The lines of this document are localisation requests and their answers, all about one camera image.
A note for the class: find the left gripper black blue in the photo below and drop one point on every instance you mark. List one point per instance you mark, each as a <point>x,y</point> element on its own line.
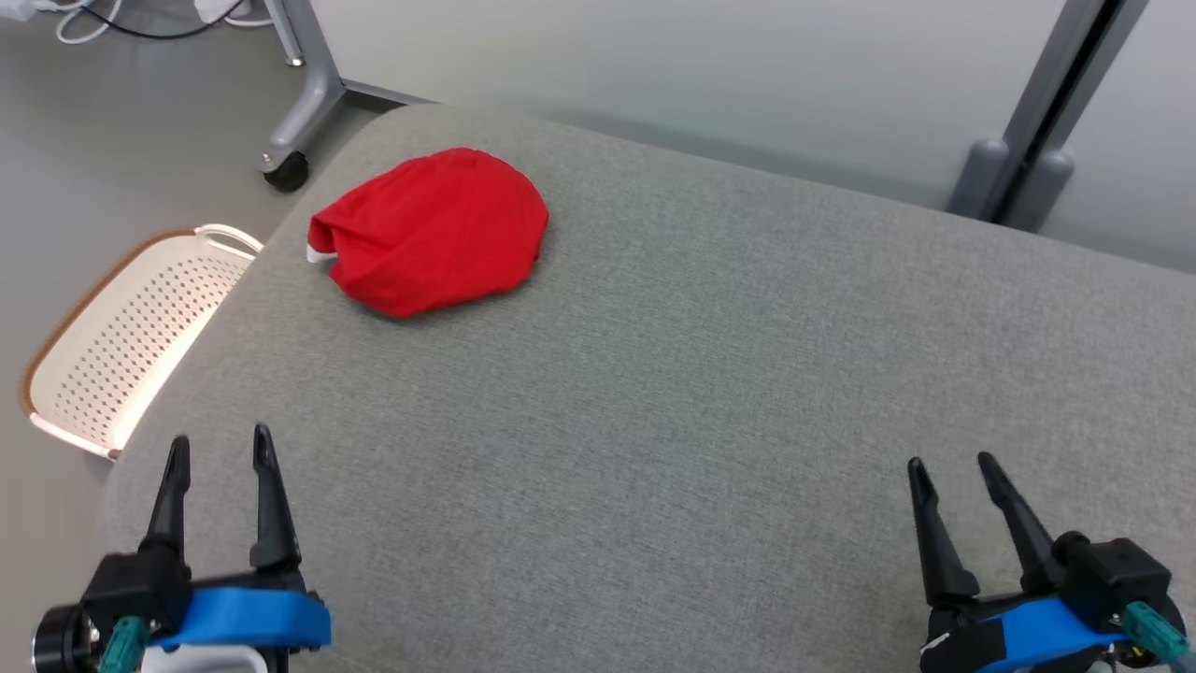
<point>252,622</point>

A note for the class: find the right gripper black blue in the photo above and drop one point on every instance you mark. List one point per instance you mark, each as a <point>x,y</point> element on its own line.
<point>1028,636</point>

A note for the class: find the red shorts with white trim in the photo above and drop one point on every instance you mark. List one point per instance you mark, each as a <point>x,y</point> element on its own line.
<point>439,234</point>

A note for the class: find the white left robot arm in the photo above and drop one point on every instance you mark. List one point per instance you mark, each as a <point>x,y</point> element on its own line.
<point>206,662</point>

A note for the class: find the cream perforated laundry basket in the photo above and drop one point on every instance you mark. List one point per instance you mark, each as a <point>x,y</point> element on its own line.
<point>121,346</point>

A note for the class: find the grey table leg with caster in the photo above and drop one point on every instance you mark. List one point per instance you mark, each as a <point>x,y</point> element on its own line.
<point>304,103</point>

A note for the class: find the white power strip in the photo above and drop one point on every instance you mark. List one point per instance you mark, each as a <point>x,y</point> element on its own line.
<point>220,9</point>

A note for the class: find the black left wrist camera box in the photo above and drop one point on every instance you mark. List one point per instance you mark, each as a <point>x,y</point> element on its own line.
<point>131,589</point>

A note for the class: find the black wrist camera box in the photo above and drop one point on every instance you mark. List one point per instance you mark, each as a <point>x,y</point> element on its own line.
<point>131,589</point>
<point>1117,579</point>

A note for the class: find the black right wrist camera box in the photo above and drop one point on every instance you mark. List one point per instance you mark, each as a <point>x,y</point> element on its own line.
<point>1117,579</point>

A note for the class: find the grey partition post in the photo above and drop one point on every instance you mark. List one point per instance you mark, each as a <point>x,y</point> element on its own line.
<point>1037,131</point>

